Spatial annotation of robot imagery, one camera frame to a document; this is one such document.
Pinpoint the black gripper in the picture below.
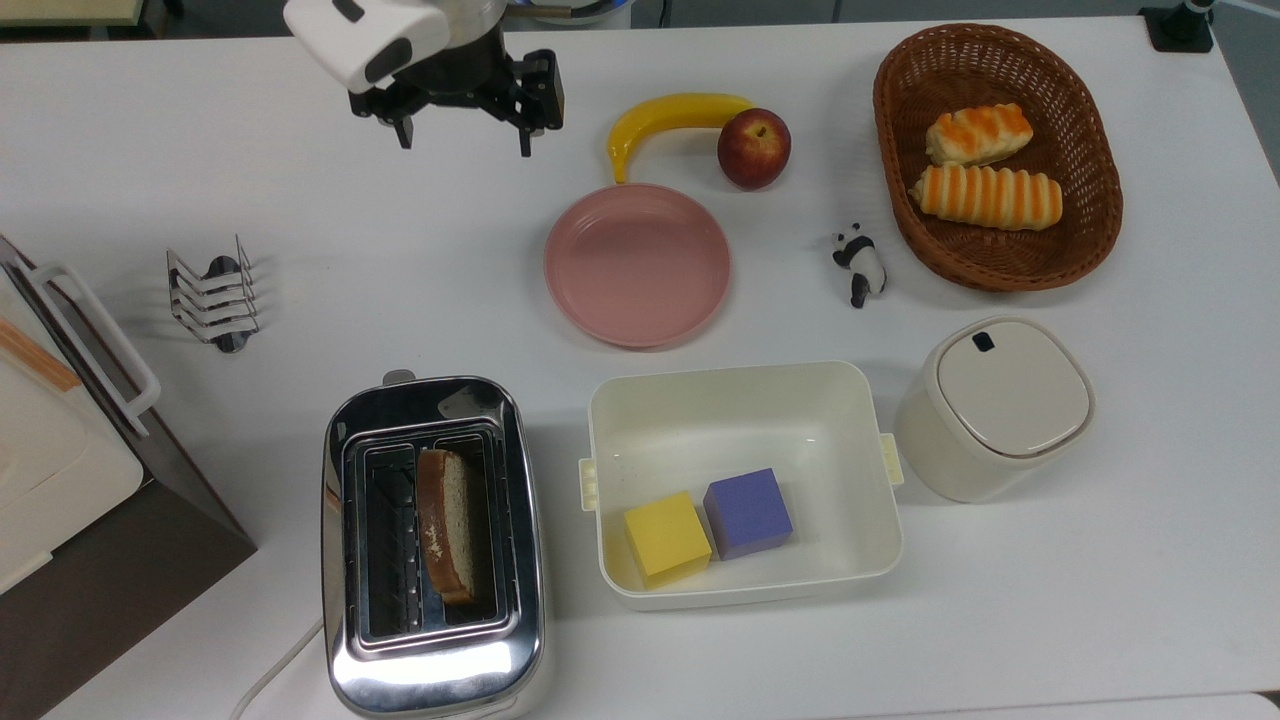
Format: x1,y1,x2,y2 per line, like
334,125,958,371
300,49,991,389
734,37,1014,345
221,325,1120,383
349,40,565,159

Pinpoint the brown bread slice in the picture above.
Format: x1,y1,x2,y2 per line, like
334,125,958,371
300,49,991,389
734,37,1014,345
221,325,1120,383
415,448,480,607

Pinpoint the pink plate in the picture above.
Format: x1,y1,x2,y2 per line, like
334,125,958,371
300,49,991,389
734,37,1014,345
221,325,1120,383
544,183,732,350

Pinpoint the bread roll with orange patches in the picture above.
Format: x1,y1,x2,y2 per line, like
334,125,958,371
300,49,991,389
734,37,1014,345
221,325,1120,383
925,103,1035,168

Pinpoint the orange striped bread roll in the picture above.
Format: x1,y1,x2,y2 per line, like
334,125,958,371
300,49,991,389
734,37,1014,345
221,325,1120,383
909,164,1064,233

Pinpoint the yellow banana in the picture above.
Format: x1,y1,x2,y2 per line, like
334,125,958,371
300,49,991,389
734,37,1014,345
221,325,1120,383
608,93,757,186

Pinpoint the red apple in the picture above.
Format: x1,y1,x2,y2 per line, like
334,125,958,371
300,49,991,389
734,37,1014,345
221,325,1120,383
717,108,793,191

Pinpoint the metal toast rack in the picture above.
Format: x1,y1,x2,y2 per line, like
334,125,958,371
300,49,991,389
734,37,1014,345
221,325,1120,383
165,234,264,355

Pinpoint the white plastic container box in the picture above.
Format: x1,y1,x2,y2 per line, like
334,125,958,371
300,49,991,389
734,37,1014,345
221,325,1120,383
578,361,906,613

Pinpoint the panda figurine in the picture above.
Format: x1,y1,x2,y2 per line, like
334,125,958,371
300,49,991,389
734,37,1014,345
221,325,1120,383
831,222,889,310

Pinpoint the beige side table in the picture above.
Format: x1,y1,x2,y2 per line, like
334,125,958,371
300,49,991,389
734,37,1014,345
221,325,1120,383
0,0,147,28

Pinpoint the yellow cube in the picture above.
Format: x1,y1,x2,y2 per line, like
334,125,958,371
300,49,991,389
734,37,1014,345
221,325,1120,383
624,490,714,591

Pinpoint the purple cube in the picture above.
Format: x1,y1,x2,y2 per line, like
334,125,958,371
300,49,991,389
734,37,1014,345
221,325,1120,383
703,467,796,563

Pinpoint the large cream oven appliance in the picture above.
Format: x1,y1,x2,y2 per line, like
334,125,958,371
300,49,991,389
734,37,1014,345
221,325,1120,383
0,270,146,597

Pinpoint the chrome and cream toaster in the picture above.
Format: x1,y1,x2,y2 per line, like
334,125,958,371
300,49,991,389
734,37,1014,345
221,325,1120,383
320,369,548,720

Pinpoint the cream bin with lid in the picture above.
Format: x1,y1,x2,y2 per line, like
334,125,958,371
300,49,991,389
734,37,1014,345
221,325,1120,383
893,316,1098,504

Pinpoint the brown wicker basket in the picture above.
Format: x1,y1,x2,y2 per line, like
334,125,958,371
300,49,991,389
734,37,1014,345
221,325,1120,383
873,23,1125,293

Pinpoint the white toaster cable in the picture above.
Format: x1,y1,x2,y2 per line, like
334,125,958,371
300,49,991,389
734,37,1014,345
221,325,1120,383
229,617,327,720

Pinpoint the black camera stand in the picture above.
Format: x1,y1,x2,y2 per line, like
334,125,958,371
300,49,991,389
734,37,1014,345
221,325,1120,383
1139,0,1219,54

